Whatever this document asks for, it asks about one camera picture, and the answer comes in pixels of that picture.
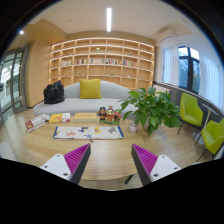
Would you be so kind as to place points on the yellow and white booklet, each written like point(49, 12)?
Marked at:
point(60, 118)

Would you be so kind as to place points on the yellow cushion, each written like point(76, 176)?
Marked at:
point(90, 89)

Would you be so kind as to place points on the colourful figurine toy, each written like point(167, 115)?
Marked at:
point(109, 115)

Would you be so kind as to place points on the green potted plant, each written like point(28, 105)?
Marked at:
point(151, 109)

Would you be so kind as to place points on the glass door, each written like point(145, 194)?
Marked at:
point(12, 80)

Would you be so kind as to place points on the red and white magazine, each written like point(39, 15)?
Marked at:
point(37, 122)

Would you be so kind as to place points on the dark framed window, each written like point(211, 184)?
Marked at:
point(189, 63)

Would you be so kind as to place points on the yellow book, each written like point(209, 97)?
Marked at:
point(85, 117)

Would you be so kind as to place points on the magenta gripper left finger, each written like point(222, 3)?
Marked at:
point(69, 166)

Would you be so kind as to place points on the white air conditioner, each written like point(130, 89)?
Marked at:
point(166, 35)

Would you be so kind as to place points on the lime green chair near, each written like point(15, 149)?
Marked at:
point(213, 136)

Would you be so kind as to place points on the ceiling strip light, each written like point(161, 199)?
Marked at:
point(109, 19)

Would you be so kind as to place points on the white curtain left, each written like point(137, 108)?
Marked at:
point(171, 66)

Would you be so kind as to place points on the white curtain right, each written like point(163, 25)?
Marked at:
point(212, 82)

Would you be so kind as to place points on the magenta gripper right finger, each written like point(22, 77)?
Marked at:
point(151, 167)

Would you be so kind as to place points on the wooden wall bookshelf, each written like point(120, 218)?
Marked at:
point(128, 63)

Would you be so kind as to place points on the lime green chair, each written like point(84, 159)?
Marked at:
point(213, 136)
point(190, 112)

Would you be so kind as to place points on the white patterned towel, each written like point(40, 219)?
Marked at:
point(94, 132)

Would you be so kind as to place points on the grey curved sofa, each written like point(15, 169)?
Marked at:
point(112, 96)

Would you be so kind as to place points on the black bag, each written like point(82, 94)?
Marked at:
point(54, 93)

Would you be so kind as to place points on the lime green chair far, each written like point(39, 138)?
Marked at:
point(190, 112)

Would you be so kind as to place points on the white curtain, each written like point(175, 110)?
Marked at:
point(171, 66)
point(212, 82)

